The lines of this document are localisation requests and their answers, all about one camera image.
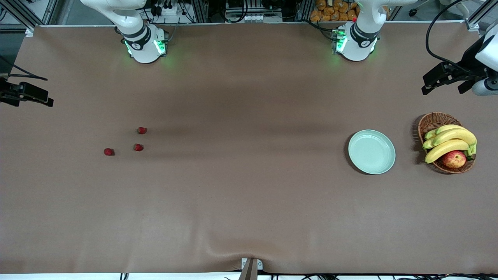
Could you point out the brown wicker basket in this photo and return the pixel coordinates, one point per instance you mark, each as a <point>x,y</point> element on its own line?
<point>433,121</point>

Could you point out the yellow banana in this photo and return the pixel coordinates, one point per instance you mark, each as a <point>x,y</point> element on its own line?
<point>449,128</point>
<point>455,135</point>
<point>445,149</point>

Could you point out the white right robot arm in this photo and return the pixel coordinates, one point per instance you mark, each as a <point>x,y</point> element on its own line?
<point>144,46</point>

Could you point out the white power strip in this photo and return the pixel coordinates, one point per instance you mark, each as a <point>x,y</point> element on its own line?
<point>167,11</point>

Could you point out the orange snack bag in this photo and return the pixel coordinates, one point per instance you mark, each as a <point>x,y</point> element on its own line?
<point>330,11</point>

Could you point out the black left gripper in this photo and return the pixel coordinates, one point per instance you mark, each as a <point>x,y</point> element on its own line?
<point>469,64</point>

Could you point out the red strawberry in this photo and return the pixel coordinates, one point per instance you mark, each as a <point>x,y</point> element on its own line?
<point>142,130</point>
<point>109,151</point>
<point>138,147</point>

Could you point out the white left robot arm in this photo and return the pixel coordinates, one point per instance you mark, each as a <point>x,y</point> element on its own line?
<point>358,42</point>

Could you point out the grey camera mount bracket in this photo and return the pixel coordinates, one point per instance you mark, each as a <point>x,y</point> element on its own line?
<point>251,268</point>

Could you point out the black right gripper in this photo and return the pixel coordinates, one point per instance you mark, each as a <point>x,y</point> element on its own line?
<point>4,94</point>

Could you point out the red yellow apple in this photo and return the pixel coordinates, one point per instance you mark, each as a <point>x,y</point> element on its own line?
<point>454,159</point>

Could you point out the white terminal block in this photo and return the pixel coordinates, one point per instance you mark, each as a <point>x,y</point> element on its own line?
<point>256,18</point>

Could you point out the pale green round plate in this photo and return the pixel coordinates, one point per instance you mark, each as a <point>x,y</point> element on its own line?
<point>371,151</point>

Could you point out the brown table cover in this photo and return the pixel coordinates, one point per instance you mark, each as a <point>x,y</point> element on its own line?
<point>249,194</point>

